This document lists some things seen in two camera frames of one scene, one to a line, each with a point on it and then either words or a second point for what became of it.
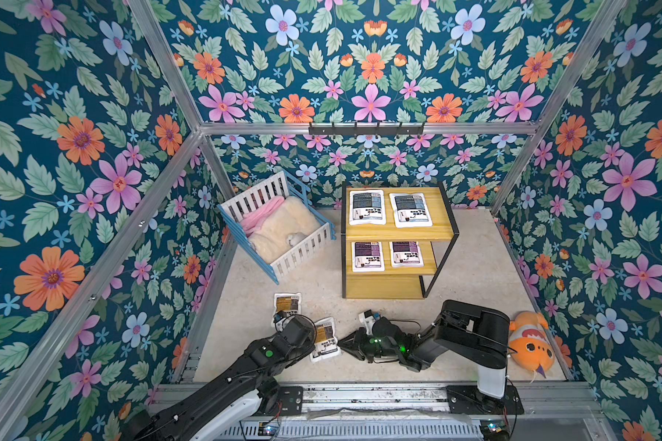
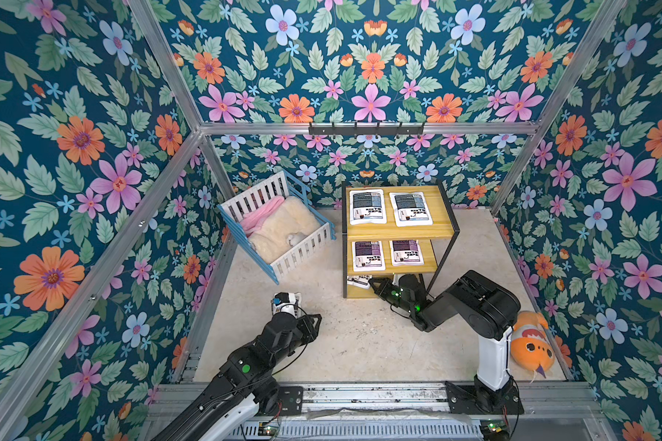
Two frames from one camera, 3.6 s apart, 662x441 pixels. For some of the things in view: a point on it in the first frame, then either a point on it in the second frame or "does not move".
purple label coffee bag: (368, 256) does not move
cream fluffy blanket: (293, 216) does not move
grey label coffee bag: (367, 207) does not move
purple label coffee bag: (405, 254) does not move
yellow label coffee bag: (326, 346) → (359, 280)
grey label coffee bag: (410, 210) does not move
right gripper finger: (353, 348) → (378, 284)
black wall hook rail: (366, 130) does not move
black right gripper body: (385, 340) → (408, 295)
